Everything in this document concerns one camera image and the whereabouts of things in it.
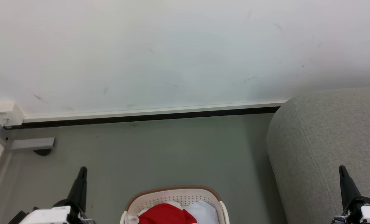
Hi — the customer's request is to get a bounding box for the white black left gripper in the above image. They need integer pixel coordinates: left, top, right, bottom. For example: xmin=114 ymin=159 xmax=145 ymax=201
xmin=8 ymin=166 xmax=88 ymax=224

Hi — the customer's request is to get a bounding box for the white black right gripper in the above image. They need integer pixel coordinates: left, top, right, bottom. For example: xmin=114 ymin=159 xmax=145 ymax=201
xmin=339 ymin=165 xmax=370 ymax=224

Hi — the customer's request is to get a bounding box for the grey fabric sofa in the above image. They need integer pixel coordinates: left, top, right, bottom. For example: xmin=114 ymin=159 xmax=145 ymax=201
xmin=266 ymin=87 xmax=370 ymax=224

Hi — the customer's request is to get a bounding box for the red cloth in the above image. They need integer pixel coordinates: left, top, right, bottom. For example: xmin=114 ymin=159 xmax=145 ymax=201
xmin=137 ymin=203 xmax=198 ymax=224

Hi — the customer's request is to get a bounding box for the white cloth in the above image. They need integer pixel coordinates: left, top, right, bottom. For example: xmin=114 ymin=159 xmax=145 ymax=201
xmin=183 ymin=200 xmax=220 ymax=224

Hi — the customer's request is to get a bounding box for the grey metal base foot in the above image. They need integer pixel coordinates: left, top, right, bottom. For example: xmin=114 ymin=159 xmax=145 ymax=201
xmin=11 ymin=137 xmax=56 ymax=151

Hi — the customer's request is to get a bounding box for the white laundry basket brown rim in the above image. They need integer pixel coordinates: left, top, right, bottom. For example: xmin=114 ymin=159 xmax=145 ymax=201
xmin=120 ymin=185 xmax=230 ymax=224

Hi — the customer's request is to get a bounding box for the white black baseboard strip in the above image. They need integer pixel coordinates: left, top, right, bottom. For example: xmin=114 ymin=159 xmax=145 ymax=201
xmin=4 ymin=100 xmax=287 ymax=130

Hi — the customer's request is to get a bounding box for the white wall socket box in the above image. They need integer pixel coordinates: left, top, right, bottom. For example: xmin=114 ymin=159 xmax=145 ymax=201
xmin=0 ymin=101 xmax=24 ymax=127

